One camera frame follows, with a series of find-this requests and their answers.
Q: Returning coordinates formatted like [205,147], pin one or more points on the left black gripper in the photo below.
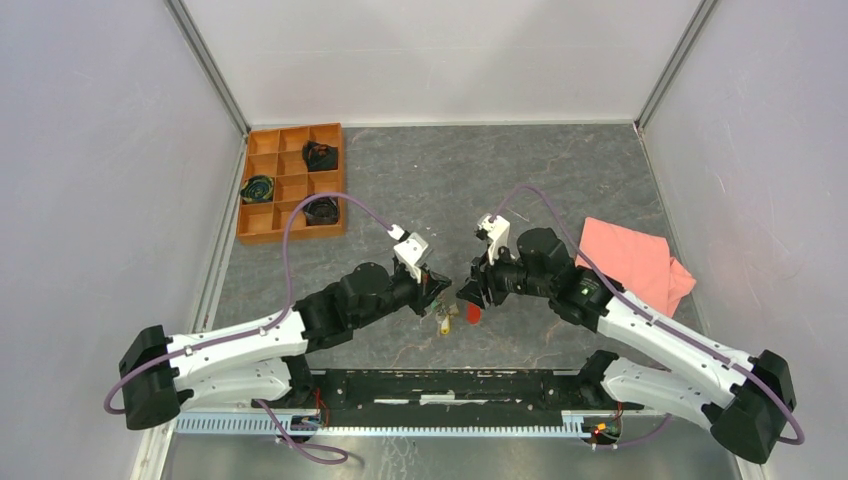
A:
[432,284]

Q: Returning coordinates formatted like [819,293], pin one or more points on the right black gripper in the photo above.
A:
[489,276]

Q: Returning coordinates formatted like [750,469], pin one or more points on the steel key holder red handle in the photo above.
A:
[444,314]

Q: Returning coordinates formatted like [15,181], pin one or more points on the red key tag with ring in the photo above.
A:
[473,314]

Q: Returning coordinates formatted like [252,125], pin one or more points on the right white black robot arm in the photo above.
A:
[744,401]

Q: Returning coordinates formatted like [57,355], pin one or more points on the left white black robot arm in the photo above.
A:
[163,375]

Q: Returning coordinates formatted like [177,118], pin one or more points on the black rolled item bottom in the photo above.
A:
[322,211]

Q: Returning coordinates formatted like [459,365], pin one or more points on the pink folded cloth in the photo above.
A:
[642,263]

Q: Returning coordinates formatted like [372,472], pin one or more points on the black rolled item top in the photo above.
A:
[320,156]

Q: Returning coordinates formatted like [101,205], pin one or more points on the orange compartment tray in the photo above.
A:
[277,153]

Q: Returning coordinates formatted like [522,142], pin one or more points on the green black rolled item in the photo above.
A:
[257,189]

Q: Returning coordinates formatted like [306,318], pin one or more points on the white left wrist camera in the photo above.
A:
[411,250]

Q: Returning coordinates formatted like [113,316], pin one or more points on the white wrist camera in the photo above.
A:
[411,250]
[494,231]

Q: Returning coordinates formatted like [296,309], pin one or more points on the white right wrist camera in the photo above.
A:
[494,231]

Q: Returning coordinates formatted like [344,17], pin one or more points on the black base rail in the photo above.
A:
[446,398]

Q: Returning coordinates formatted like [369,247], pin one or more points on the white slotted cable duct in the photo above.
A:
[306,426]

